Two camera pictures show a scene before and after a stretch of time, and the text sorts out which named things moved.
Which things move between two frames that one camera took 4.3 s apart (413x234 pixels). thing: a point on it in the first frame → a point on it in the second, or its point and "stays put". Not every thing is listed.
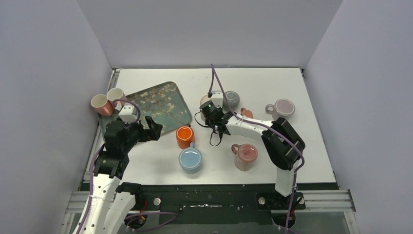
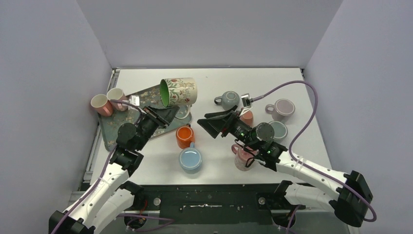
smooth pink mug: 101,104 stays put
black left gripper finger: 153,133 → 165,116
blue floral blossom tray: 164,102 stays put
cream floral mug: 203,100 → 178,91
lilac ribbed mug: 282,108 stays put
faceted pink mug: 115,93 stays put
